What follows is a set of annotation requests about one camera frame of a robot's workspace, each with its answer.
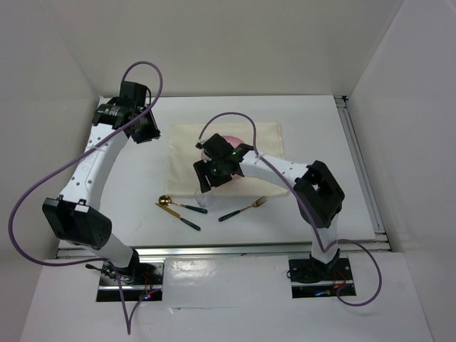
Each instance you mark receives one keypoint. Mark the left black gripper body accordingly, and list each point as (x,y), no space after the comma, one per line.
(144,127)

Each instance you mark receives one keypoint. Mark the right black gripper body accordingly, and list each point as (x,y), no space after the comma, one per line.
(214,167)

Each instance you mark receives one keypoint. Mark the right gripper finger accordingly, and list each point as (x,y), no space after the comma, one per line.
(219,180)
(203,172)

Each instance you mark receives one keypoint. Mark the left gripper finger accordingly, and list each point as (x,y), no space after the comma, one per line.
(151,129)
(139,138)

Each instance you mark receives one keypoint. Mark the pink plate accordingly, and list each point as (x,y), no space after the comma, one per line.
(237,142)

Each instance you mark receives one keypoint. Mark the clear glass cup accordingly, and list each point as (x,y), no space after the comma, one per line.
(203,199)

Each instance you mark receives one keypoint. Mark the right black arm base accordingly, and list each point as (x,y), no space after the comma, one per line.
(307,283)

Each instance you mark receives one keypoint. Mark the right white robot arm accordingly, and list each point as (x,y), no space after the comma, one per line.
(317,193)

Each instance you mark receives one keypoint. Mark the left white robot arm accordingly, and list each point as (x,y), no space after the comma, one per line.
(74,215)

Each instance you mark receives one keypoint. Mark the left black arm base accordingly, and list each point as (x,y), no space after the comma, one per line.
(146,285)

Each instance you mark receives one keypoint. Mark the gold spoon green handle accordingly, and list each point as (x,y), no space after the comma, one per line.
(167,201)

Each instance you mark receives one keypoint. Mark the gold fork green handle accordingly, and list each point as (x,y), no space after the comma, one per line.
(255,204)

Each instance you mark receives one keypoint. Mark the gold knife green handle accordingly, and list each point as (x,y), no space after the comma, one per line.
(175,214)

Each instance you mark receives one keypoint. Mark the right aluminium rail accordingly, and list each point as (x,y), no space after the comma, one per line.
(341,102)

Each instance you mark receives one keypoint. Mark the aluminium rail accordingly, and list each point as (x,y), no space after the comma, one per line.
(375,246)
(341,102)

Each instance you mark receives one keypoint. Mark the front aluminium rail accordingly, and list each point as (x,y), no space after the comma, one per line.
(375,246)

